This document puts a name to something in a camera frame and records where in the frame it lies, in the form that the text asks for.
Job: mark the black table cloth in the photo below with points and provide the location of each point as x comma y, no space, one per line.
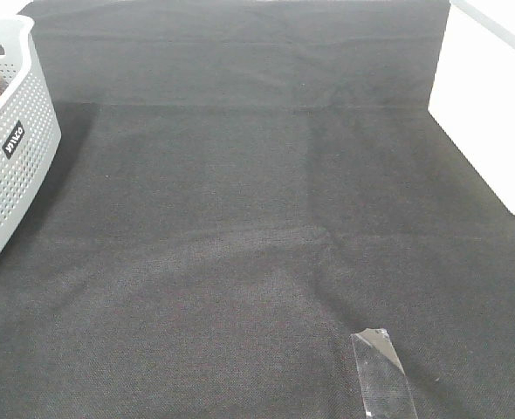
240,187

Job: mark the clear tape strip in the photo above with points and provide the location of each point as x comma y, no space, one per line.
384,385

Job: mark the white perforated laundry basket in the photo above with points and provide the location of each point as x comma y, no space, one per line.
29,129

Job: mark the white plastic bin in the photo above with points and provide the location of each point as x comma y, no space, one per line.
473,93

